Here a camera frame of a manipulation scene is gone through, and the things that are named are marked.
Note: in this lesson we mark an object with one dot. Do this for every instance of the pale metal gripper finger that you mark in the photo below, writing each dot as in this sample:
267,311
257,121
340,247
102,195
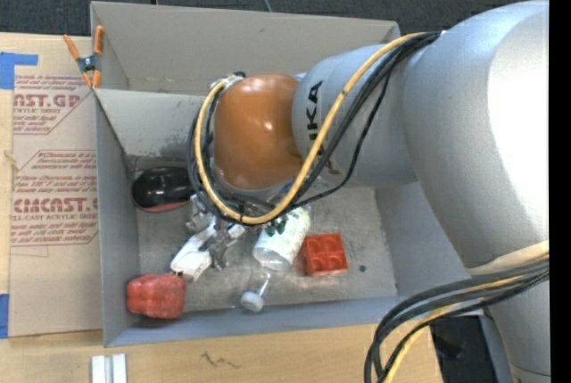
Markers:
225,245
214,255

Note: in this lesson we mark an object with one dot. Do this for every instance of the white tube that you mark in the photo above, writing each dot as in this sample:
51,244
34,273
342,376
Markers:
189,258

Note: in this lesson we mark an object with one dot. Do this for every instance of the black and red computer mouse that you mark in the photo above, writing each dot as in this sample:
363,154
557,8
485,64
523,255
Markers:
160,187

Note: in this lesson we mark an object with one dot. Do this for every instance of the clear plastic bottle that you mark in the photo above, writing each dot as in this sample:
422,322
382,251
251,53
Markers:
283,243

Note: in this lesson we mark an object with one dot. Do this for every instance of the red toy pepper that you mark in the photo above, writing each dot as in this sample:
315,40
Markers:
155,296

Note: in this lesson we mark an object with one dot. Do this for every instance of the red toy building brick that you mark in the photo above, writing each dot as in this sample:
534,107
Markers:
325,255

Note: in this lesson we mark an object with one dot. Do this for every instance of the brown cardboard board red print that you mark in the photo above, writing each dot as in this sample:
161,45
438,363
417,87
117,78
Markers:
53,274

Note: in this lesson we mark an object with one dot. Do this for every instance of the grey metal bin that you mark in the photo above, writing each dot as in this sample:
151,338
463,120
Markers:
147,60

